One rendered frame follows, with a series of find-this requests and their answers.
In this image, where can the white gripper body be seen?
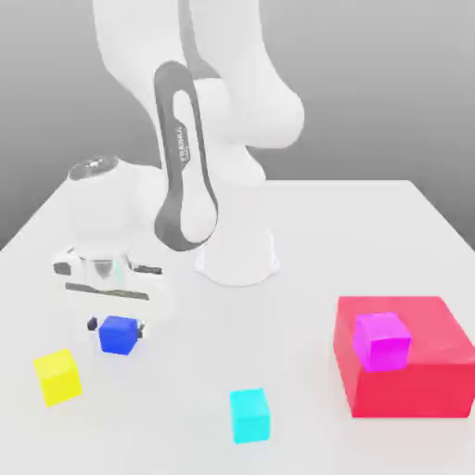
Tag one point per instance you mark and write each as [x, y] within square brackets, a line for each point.
[107, 291]

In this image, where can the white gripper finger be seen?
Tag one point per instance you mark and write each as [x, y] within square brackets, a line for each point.
[141, 329]
[92, 323]

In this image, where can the small blue cube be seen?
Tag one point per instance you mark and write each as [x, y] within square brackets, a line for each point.
[118, 336]

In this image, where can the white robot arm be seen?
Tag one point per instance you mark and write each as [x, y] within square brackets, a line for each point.
[245, 111]

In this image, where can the small yellow cube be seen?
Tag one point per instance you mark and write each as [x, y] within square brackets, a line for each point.
[58, 378]

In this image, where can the small cyan cube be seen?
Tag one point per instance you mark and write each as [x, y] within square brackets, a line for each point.
[250, 417]

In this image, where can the small magenta cube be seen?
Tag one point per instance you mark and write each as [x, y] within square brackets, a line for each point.
[382, 343]

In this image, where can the large red box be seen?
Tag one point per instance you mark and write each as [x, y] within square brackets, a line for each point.
[415, 393]

